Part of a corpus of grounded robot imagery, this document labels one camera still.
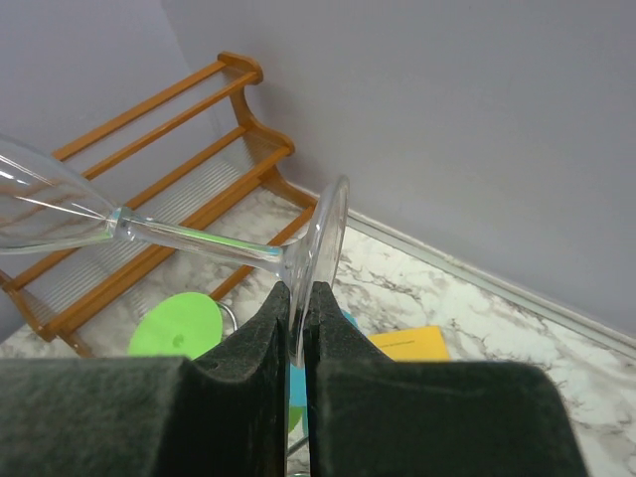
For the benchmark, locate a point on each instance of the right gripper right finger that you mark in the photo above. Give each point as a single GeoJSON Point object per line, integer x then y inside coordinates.
{"type": "Point", "coordinates": [372, 416]}

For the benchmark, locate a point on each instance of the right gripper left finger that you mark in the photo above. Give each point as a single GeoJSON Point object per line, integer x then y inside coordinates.
{"type": "Point", "coordinates": [223, 414]}

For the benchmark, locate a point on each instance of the blue plastic wine glass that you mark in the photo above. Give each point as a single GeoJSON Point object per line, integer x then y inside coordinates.
{"type": "Point", "coordinates": [297, 399]}

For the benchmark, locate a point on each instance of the green plastic wine glass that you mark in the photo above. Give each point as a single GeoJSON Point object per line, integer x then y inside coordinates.
{"type": "Point", "coordinates": [186, 324]}

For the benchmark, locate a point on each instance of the clear wine glass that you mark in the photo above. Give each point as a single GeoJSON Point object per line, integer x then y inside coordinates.
{"type": "Point", "coordinates": [174, 233]}

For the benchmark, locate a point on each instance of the chrome wine glass rack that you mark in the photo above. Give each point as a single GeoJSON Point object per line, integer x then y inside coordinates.
{"type": "Point", "coordinates": [294, 444]}

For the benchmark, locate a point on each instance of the wooden dish rack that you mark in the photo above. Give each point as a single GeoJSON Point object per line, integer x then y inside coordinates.
{"type": "Point", "coordinates": [188, 155]}

